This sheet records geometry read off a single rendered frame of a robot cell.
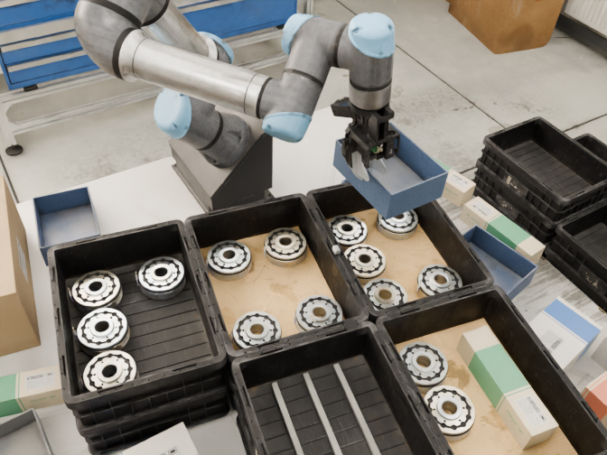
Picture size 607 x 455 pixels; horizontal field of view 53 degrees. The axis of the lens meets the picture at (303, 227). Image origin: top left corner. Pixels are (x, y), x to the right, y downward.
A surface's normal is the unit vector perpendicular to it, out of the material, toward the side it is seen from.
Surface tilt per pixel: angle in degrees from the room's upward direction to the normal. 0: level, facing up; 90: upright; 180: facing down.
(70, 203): 90
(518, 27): 90
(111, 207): 0
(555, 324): 0
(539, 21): 90
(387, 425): 0
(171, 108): 51
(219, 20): 90
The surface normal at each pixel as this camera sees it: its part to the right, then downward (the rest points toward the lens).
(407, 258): 0.04, -0.69
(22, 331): 0.38, 0.68
